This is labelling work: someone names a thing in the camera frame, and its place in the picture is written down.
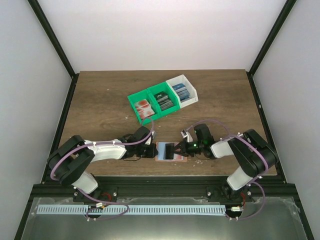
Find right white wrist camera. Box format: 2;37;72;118
180;129;193;143

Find green bin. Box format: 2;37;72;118
147;82;180;118
127;89;160;125

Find white bin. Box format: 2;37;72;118
166;74;199;109

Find black frame post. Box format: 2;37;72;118
27;0;76;79
246;0;297;78

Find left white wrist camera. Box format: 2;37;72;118
151;130;156;138

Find black card stack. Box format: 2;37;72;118
154;91;174;111

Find purple cable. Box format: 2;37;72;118
49;117;155;222
187;119;270;221

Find pink leather card holder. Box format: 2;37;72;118
155;142;188;162

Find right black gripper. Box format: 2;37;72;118
171;139;204;158

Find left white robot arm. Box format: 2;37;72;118
47;126;158;202

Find black aluminium front rail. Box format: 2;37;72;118
32;176;296;201

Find middle green bin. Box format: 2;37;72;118
147;82;180;118

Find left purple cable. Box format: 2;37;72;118
49;117;155;222

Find left black frame post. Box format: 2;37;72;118
27;0;76;79

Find black credit card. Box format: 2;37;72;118
164;142;175;160

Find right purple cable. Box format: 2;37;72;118
187;119;270;221

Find red white card stack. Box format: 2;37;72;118
134;99;155;120

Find light blue cable duct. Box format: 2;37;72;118
36;204;226;216

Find left green bin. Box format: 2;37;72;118
127;89;160;125

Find blue card stack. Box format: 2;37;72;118
172;83;190;102

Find right black frame post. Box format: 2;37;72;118
246;0;297;78

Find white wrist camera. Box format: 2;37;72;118
180;129;193;143
151;130;156;138

